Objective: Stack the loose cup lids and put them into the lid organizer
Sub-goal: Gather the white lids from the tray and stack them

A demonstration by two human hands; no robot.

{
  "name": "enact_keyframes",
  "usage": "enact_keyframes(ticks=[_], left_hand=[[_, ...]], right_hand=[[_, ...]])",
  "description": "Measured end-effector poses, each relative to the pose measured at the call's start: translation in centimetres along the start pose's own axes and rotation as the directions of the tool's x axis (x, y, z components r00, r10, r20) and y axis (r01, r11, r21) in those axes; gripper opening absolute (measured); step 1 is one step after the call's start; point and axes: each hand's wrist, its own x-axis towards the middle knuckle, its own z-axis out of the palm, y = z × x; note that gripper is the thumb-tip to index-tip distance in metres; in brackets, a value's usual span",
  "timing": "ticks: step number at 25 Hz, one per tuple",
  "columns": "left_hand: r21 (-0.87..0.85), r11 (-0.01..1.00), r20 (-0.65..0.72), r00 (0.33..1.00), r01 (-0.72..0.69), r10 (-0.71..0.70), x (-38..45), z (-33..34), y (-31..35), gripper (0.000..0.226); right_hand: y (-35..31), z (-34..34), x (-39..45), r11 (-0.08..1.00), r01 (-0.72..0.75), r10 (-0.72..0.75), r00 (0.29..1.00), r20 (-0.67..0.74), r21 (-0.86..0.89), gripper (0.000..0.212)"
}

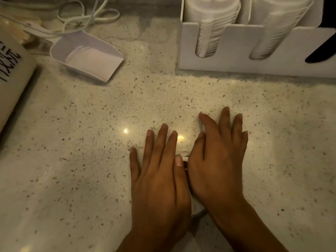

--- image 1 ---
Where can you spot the person's left little finger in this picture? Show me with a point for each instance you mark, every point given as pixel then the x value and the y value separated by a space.
pixel 134 162

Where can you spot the person's right little finger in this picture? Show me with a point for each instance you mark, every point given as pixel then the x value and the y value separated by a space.
pixel 244 146

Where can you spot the white container with black print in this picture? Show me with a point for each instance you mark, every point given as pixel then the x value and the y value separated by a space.
pixel 11 73

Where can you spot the black object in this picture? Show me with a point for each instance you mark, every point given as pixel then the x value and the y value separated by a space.
pixel 325 47

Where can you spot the clear plastic lid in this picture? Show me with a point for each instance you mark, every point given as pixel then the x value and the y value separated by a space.
pixel 184 154

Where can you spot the person's left hand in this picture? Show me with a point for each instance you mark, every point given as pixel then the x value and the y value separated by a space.
pixel 157 196

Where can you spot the white cup holder box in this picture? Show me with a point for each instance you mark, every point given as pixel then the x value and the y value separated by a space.
pixel 236 49

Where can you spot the person's left forearm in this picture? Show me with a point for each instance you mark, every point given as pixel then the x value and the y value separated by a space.
pixel 152 244

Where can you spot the person's right hand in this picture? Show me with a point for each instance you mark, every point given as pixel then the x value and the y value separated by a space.
pixel 217 170

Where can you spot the person's right forearm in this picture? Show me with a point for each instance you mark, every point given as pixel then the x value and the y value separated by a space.
pixel 246 228

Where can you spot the stack of white ribbed cups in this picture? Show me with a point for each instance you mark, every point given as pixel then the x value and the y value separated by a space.
pixel 210 26
pixel 275 28

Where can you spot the person's right thumb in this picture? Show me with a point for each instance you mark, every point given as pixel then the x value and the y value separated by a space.
pixel 197 148

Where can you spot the person's left middle finger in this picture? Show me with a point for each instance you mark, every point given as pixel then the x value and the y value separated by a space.
pixel 160 144

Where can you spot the person's left thumb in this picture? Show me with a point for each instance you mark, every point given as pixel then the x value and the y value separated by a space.
pixel 181 173

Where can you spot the person's right middle finger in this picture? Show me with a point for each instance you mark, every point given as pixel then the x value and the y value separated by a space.
pixel 225 125

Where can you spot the white plastic scoop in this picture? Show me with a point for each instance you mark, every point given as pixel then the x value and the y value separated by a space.
pixel 86 56

